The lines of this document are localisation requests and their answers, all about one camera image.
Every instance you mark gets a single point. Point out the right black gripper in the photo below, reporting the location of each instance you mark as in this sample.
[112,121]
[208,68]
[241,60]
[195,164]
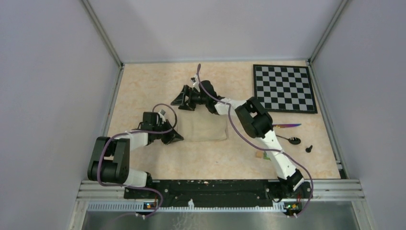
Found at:
[181,100]

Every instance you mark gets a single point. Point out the small black screw knob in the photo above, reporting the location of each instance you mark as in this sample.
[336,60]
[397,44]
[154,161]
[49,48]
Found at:
[309,149]

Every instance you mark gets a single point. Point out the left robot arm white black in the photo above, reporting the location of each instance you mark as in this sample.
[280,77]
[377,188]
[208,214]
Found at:
[110,160]

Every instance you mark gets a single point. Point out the black utensil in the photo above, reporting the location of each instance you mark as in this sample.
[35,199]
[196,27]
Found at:
[292,140]

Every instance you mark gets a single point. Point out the beige cloth napkin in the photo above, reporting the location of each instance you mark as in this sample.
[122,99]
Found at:
[200,125]

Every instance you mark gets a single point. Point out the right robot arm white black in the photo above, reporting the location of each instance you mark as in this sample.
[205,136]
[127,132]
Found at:
[255,120]

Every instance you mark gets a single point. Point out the iridescent purple utensil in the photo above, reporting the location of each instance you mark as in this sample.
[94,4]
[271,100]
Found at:
[286,125]

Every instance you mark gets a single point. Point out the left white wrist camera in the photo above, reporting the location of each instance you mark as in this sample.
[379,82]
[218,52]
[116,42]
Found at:
[162,116]

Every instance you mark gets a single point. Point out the black white checkerboard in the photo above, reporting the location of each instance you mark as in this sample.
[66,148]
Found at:
[284,88]

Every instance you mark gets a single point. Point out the small cork piece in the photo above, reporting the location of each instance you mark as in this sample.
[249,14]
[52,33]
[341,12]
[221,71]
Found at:
[259,154]

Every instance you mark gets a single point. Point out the aluminium frame rail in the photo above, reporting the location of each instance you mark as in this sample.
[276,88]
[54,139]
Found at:
[105,198]

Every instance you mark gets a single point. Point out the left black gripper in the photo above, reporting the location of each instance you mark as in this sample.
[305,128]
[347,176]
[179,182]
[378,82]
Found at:
[172,136]

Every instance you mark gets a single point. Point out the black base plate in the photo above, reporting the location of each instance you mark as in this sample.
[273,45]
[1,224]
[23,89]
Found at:
[218,193]

